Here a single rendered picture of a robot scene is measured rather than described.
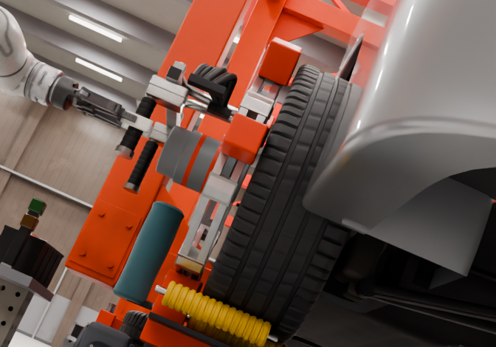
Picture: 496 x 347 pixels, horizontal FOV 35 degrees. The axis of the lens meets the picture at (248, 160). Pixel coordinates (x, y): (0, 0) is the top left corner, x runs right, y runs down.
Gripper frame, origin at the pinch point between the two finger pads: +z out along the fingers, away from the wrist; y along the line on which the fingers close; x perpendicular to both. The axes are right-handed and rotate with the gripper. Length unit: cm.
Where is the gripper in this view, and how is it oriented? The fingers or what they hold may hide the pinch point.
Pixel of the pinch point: (137, 124)
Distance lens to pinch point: 182.2
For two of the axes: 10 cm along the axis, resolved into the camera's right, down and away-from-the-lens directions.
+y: 1.0, -2.7, -9.6
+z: 9.2, 3.9, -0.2
